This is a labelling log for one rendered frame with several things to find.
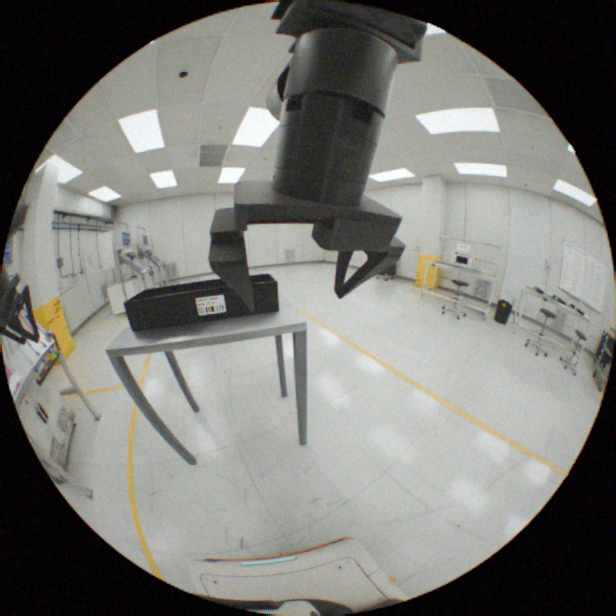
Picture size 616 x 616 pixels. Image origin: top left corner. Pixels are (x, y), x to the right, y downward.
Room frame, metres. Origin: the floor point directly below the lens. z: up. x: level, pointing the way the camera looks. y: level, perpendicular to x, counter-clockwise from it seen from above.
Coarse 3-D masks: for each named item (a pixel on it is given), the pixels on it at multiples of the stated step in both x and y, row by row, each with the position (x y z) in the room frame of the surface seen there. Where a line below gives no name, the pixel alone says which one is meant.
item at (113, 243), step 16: (128, 224) 2.99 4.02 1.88; (112, 240) 2.32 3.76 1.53; (128, 240) 2.76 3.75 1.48; (112, 256) 2.28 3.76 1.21; (128, 256) 2.69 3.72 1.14; (144, 272) 2.70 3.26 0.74; (112, 288) 2.21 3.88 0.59; (128, 288) 2.41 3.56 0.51; (144, 288) 2.58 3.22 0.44; (112, 304) 2.15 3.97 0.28
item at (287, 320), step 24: (288, 312) 0.58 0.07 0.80; (120, 336) 0.35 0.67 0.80; (144, 336) 0.37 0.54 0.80; (168, 336) 0.39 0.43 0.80; (192, 336) 0.40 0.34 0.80; (216, 336) 0.41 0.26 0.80; (240, 336) 0.43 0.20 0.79; (264, 336) 0.46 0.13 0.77; (120, 360) 0.29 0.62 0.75; (168, 360) 0.64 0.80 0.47; (144, 408) 0.27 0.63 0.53; (192, 408) 0.64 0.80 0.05; (168, 432) 0.29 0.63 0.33; (192, 456) 0.30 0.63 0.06
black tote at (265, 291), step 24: (168, 288) 0.59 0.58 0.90; (192, 288) 0.63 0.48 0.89; (216, 288) 0.52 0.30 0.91; (264, 288) 0.58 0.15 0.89; (144, 312) 0.42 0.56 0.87; (168, 312) 0.45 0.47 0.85; (192, 312) 0.49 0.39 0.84; (216, 312) 0.52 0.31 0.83; (240, 312) 0.55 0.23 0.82; (264, 312) 0.58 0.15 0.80
